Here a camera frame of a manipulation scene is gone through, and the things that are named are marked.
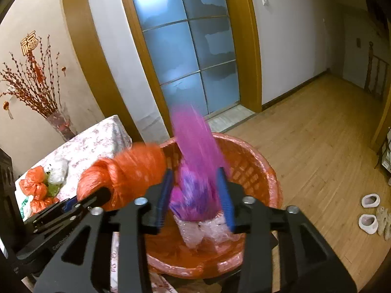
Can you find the wooden door frame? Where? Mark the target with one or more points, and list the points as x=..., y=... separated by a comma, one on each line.
x=247, y=52

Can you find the metal shelf rack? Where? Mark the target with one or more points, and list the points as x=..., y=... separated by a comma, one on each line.
x=385, y=158

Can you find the green plastic bag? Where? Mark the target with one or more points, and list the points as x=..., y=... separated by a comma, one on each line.
x=53, y=189

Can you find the beige shoes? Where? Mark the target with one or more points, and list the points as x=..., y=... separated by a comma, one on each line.
x=384, y=221

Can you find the white plastic bag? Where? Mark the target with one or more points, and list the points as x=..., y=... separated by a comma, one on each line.
x=58, y=171

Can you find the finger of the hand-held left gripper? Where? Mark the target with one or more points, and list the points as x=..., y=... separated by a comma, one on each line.
x=49, y=213
x=91, y=200

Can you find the clear bubble wrap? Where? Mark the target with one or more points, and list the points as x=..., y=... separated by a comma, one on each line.
x=189, y=232

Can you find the small orange plastic bag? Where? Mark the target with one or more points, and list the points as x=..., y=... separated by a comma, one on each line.
x=44, y=204
x=33, y=183

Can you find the gold wall ornament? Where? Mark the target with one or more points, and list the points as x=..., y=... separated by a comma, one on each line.
x=29, y=44

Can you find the purple plastic bag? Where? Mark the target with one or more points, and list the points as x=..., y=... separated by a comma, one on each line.
x=195, y=134

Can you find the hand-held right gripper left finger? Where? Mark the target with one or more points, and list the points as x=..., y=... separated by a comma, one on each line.
x=166, y=189

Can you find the glass vase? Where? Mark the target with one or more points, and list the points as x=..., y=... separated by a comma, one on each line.
x=61, y=125

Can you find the red budded branches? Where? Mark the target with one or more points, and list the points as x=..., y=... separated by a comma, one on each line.
x=36, y=88

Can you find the orange plastic waste basket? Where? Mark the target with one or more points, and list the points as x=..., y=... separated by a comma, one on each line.
x=253, y=164

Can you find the floral tablecloth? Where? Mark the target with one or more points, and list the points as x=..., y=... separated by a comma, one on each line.
x=91, y=146

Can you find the white slipper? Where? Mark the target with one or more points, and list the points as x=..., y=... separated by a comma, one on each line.
x=368, y=224
x=370, y=200

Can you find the large orange plastic bag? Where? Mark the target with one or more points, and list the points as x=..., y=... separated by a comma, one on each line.
x=131, y=168

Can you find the small red lantern ornament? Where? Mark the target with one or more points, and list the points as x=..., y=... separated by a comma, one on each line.
x=63, y=69
x=6, y=106

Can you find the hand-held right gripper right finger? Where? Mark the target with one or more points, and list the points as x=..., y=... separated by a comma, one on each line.
x=224, y=195

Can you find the frosted glass sliding door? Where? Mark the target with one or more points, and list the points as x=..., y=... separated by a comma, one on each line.
x=183, y=36

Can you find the wooden arch trim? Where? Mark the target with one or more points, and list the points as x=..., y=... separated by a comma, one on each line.
x=88, y=52

